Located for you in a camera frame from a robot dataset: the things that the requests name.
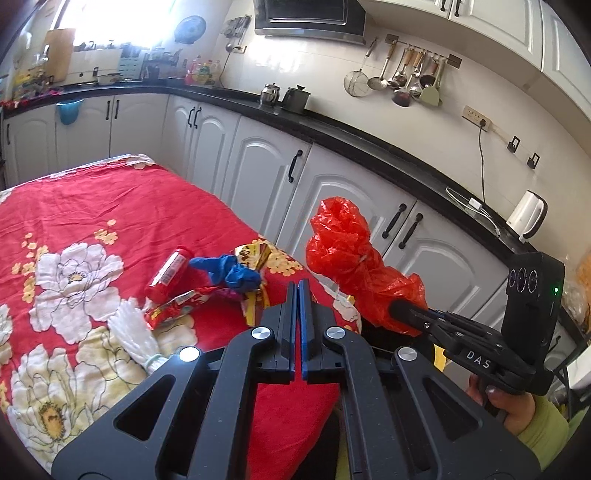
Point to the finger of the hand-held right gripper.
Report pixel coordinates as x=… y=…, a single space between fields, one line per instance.
x=406 y=318
x=450 y=318

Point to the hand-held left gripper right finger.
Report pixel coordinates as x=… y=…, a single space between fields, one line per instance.
x=304 y=332

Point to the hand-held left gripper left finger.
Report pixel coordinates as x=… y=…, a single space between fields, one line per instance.
x=290 y=332

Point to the yellow rim trash bin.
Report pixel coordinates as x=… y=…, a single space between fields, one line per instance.
x=438 y=360

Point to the red plastic bag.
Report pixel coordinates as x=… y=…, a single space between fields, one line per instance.
x=341 y=249

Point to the red snack packet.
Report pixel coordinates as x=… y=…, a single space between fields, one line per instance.
x=180 y=307

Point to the person's right forearm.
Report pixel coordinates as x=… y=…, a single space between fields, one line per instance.
x=545 y=434

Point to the person's right hand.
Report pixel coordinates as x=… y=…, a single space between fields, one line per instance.
x=517 y=413

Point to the yellow snack wrapper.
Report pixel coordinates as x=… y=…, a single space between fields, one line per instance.
x=255 y=304

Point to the orange plastic bag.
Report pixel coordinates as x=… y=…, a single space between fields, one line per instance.
x=579 y=295

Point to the blue crumpled bag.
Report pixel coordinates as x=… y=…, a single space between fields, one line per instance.
x=231 y=272

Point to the white electric kettle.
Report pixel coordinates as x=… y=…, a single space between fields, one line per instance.
x=524 y=217

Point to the red plastic jar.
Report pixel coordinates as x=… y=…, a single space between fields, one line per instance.
x=168 y=272

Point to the white lower cabinets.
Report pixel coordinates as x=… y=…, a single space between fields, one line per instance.
x=258 y=157

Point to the white cabinets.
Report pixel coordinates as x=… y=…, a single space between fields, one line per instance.
x=258 y=157
x=498 y=27

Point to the black kitchen countertop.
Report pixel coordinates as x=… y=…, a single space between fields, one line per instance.
x=369 y=138

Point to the red floral tablecloth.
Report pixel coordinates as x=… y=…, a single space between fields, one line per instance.
x=115 y=207

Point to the dark skimmer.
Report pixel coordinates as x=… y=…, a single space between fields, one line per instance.
x=402 y=98

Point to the pale green spatula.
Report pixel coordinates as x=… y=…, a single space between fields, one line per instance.
x=430 y=94

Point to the dark lidded pot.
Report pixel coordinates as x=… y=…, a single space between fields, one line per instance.
x=294 y=100

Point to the steel teapot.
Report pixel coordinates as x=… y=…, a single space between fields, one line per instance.
x=270 y=96

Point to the steel ladle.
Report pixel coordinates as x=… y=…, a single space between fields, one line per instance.
x=377 y=82

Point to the group of condiment bottles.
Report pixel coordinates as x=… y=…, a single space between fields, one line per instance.
x=203 y=73

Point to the white upper cabinets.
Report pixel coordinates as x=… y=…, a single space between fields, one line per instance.
x=498 y=27

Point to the blue hanging bin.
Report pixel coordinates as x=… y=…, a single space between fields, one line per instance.
x=69 y=113

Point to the black range hood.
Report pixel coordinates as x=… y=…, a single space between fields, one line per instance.
x=309 y=18

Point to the kitchen window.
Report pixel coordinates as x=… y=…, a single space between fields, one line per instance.
x=138 y=18

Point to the wooden cutting board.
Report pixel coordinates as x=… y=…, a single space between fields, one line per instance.
x=60 y=55

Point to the black wall hook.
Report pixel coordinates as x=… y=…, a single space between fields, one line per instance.
x=534 y=160
x=513 y=145

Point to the wall power outlet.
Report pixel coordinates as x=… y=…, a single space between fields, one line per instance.
x=476 y=116

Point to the utensil wall rail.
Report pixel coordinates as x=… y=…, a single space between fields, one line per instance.
x=425 y=48

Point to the small wall utensil rack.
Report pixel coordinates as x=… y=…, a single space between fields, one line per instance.
x=236 y=30

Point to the blue round wall holder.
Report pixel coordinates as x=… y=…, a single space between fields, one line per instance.
x=189 y=29

